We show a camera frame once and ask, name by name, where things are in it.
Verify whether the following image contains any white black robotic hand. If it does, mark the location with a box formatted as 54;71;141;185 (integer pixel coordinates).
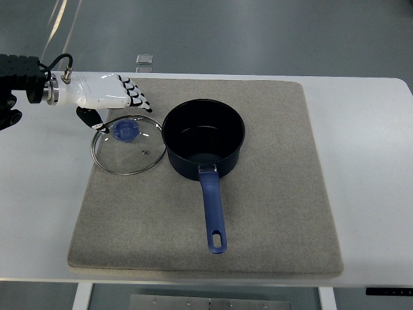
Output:
42;72;152;134

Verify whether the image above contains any glass pot lid blue knob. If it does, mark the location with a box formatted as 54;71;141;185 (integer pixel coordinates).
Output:
90;114;166;176

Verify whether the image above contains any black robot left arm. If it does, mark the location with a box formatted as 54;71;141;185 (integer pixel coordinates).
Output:
1;53;73;130

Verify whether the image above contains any dark blue saucepan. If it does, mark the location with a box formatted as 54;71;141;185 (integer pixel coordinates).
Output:
162;99;245;254

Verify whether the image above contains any metal plate under table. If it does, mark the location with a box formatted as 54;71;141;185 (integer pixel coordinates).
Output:
128;294;291;310

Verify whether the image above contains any beige felt mat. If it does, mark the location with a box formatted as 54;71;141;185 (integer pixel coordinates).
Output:
68;78;343;279

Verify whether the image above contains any black table control panel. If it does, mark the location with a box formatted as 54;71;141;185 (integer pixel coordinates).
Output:
365;287;413;296

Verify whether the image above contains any white table leg frame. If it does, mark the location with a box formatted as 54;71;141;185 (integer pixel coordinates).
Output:
72;282;94;310

